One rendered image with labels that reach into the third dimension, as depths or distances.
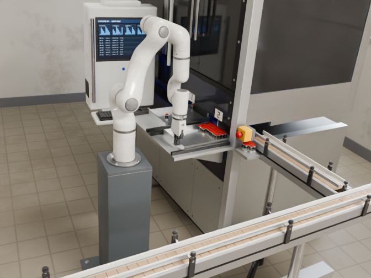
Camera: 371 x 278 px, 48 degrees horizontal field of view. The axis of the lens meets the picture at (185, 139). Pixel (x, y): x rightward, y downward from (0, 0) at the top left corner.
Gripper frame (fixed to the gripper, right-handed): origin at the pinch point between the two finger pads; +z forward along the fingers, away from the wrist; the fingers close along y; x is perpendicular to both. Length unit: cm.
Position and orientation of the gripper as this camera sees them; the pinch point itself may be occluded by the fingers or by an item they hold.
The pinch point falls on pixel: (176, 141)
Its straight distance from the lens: 244.5
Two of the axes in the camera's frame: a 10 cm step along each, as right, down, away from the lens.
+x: -8.7, 1.3, -4.8
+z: -1.0, 9.1, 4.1
